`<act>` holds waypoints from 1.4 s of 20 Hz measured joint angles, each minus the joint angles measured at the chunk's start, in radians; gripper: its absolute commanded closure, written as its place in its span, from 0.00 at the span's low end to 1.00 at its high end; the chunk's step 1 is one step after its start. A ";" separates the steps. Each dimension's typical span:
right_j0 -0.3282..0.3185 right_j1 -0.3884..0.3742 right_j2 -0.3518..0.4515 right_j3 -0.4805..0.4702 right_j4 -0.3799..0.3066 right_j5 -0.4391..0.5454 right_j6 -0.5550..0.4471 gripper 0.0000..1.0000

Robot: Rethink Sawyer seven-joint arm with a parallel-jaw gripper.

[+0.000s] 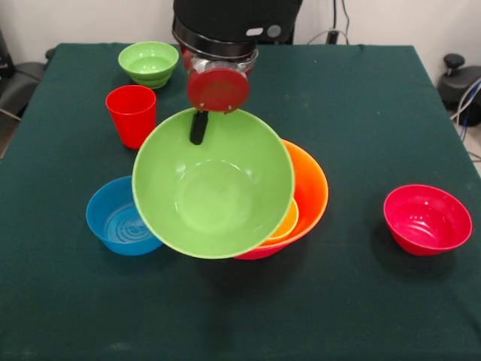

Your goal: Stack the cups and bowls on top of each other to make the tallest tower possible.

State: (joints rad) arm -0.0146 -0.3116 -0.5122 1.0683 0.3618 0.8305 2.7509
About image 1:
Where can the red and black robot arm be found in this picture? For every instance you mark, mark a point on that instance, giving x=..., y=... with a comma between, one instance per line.
x=233, y=15

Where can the red cup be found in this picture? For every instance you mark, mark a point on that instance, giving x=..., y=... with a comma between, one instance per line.
x=131, y=124

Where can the black equipment base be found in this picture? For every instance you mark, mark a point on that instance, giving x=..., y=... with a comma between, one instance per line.
x=458, y=82

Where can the large orange bowl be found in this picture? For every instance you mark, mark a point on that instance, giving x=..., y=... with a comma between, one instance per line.
x=312, y=188

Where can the black cabinet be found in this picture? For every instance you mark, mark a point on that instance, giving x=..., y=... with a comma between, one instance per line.
x=278, y=41

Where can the small green bowl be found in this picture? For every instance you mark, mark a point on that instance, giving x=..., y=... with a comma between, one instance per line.
x=148, y=64

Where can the dark green tablecloth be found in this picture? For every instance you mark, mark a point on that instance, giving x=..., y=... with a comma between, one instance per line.
x=240, y=301

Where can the red bowl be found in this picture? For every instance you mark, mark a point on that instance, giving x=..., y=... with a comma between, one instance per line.
x=424, y=222

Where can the yellow cup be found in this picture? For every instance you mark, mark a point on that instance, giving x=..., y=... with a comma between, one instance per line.
x=289, y=223

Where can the large green bowl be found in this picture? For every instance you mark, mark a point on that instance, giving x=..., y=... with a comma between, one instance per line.
x=210, y=203

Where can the black chair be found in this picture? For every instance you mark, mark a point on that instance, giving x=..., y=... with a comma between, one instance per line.
x=22, y=82

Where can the blue bowl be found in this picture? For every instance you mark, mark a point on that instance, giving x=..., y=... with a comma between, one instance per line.
x=109, y=225

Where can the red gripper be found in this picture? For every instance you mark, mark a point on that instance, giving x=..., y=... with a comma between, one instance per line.
x=218, y=90

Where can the black power adapter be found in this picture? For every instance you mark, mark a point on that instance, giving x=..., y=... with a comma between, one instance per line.
x=332, y=37

